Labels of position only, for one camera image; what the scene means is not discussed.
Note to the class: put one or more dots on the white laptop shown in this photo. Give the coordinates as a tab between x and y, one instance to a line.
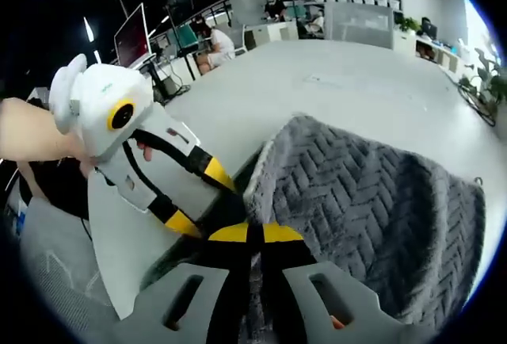
130	39

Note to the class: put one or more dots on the grey herringbone towel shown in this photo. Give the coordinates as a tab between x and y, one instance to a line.
356	201

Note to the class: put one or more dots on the white low cabinet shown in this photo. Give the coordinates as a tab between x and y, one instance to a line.
439	52

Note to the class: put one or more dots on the green potted plant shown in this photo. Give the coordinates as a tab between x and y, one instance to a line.
493	82

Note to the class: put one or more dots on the person's black clothing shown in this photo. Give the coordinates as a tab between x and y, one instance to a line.
59	189

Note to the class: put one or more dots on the white desk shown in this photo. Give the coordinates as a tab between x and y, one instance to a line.
269	33

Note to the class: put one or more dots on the teal office chair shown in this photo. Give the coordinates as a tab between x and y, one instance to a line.
186	37

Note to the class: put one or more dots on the person's left hand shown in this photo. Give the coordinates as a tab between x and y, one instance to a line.
146	153

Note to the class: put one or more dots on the small green plant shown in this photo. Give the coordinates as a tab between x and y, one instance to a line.
408	24

